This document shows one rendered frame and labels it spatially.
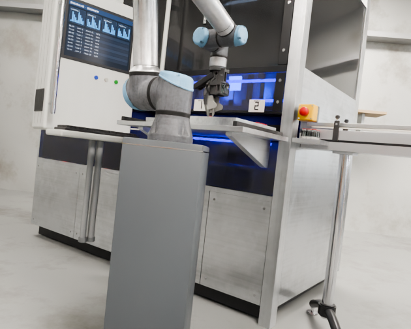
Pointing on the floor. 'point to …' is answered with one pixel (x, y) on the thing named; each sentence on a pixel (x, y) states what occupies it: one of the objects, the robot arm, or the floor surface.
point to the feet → (329, 311)
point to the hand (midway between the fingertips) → (209, 114)
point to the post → (285, 163)
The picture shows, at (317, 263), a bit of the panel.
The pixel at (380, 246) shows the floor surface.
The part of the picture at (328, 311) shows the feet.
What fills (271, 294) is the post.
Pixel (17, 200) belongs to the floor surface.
